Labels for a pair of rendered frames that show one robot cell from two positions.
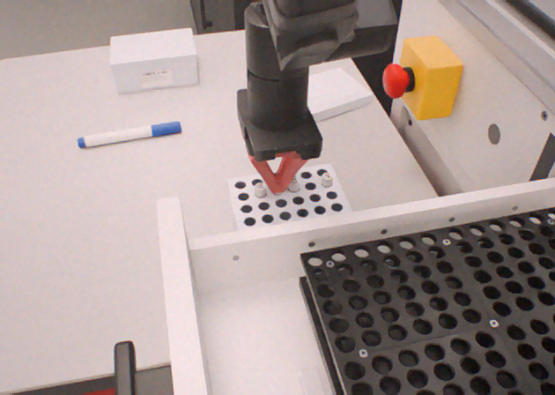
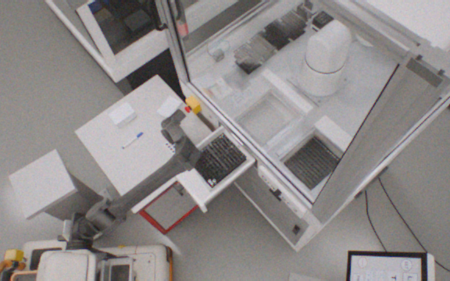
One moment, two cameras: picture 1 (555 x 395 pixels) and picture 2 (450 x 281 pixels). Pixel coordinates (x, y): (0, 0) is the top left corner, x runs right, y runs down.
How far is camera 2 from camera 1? 132 cm
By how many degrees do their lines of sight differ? 22
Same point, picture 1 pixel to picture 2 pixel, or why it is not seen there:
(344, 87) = (174, 102)
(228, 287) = not seen: hidden behind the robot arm
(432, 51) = (192, 102)
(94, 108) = (116, 136)
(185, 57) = (132, 113)
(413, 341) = (208, 165)
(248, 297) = not seen: hidden behind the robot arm
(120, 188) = (140, 154)
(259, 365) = (189, 176)
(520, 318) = (220, 155)
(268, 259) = not seen: hidden behind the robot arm
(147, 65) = (124, 119)
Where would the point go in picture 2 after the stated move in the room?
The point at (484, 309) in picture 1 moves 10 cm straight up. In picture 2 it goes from (215, 157) to (213, 148)
